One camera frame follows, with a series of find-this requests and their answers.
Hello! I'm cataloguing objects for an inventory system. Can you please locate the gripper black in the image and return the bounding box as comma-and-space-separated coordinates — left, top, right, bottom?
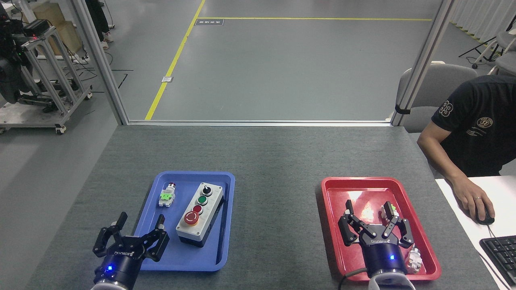
337, 199, 416, 278
92, 212, 170, 289

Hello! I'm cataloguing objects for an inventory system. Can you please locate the grey control box with buttons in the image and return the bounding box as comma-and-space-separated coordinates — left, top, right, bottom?
176, 182, 225, 247

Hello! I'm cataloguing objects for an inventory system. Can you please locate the cardboard box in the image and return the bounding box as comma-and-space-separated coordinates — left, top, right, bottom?
23, 3, 83, 56

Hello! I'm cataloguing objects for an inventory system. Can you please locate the person's right hand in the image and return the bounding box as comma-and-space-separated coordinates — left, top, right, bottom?
454, 177, 495, 221

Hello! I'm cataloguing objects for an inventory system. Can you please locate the red plastic tray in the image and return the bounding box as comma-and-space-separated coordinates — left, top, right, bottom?
321, 177, 441, 281

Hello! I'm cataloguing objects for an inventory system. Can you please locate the blue plastic tray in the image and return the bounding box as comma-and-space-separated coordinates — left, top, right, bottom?
128, 171, 235, 272

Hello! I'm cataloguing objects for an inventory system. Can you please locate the black computer mouse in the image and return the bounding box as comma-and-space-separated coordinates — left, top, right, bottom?
476, 206, 495, 225

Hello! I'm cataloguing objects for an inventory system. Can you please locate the black keyboard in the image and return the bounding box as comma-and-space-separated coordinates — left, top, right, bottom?
479, 236, 516, 287

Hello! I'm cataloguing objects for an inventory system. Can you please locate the white desk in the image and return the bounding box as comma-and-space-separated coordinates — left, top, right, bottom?
435, 175, 516, 290

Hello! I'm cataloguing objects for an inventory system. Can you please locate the grey office chair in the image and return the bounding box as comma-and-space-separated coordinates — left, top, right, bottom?
396, 61, 479, 134

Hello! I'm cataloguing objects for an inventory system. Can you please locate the black machine on cart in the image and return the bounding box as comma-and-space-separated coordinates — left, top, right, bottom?
0, 7, 51, 106

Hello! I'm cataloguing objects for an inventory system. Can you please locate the standing person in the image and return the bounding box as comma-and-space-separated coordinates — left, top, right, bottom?
85, 0, 115, 51

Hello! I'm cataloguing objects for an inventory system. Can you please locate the grey chair with wheeled base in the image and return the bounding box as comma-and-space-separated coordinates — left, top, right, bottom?
459, 15, 516, 75

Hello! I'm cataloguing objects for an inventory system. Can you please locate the white curtain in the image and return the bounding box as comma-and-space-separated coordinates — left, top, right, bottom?
449, 0, 516, 46

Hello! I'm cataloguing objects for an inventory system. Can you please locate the white switch with green block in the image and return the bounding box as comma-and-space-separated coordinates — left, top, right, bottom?
379, 203, 400, 226

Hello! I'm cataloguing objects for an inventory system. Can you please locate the white push button switch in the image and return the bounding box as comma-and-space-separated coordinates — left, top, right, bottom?
404, 246, 424, 275

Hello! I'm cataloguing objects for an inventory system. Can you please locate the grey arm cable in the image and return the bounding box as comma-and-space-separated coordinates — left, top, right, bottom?
338, 267, 369, 290

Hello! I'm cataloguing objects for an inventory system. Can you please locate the red-capped switch with green block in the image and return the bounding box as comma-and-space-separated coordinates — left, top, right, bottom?
158, 182, 177, 207

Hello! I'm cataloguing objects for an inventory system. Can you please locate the silver aluminium table rail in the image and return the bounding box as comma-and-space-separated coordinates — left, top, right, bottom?
127, 120, 394, 127

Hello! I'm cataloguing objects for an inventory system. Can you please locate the silver aluminium post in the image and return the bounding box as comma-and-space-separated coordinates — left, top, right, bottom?
72, 0, 129, 125
390, 0, 456, 127

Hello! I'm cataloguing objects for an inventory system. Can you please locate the aluminium frame cart on wheels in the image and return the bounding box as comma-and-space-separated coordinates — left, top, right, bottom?
0, 25, 93, 135

